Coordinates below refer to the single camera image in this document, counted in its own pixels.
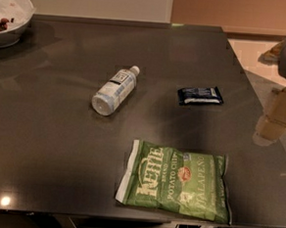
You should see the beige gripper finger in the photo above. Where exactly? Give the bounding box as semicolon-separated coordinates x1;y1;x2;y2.
253;87;286;146

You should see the dark blue rxbar wrapper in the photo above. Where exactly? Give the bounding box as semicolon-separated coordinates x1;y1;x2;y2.
177;87;223;106

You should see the clear plastic water bottle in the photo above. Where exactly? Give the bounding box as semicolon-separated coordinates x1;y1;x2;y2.
92;67;140;116

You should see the green Kettle chips bag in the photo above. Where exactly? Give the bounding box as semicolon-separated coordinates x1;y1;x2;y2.
116;140;231;224

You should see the white bowl with snacks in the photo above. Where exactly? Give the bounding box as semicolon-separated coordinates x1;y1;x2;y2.
0;0;35;47

